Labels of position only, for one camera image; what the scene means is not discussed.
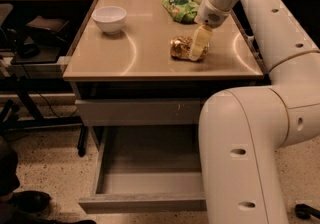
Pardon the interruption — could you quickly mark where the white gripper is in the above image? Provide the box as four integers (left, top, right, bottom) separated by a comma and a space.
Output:
189, 0, 232, 61

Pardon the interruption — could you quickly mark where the crushed orange can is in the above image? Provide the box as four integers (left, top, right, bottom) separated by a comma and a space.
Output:
170, 36, 209, 61

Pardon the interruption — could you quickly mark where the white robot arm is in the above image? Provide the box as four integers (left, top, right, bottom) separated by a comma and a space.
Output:
196, 0, 320, 224

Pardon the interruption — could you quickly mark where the grey drawer cabinet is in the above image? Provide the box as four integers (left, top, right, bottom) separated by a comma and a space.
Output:
63, 0, 264, 143

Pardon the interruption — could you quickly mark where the grey middle drawer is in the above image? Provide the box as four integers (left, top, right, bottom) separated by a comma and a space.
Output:
75, 98, 202, 126

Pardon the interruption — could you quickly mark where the open grey bottom drawer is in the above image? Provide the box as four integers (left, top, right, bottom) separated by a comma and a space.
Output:
79, 125, 206, 214

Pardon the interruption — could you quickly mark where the green chip bag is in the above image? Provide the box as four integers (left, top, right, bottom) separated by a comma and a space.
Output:
162, 0, 200, 24

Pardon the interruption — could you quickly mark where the white ceramic bowl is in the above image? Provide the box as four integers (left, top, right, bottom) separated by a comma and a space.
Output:
91, 6, 127, 34

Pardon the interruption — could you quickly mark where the black office chair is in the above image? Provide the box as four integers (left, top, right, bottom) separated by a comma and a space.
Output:
4, 15, 69, 65

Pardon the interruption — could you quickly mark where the black caster wheel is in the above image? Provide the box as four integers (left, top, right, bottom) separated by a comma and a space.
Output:
295, 204, 320, 220

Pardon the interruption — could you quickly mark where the black shoe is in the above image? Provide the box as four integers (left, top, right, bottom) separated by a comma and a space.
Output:
9, 190, 51, 213

